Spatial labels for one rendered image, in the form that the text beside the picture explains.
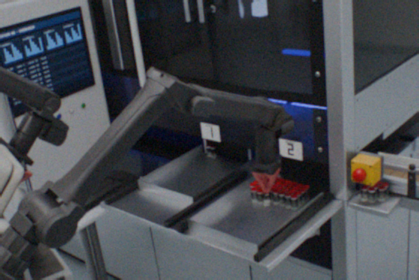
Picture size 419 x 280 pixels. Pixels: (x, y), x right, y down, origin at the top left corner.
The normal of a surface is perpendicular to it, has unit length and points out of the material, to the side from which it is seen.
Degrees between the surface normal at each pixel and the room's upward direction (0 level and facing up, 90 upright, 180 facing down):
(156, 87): 38
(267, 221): 0
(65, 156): 90
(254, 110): 104
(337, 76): 90
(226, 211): 0
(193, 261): 90
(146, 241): 90
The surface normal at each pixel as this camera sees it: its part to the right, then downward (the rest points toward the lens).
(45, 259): -0.11, -0.92
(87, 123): 0.80, 0.14
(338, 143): -0.65, 0.36
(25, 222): -0.36, -0.43
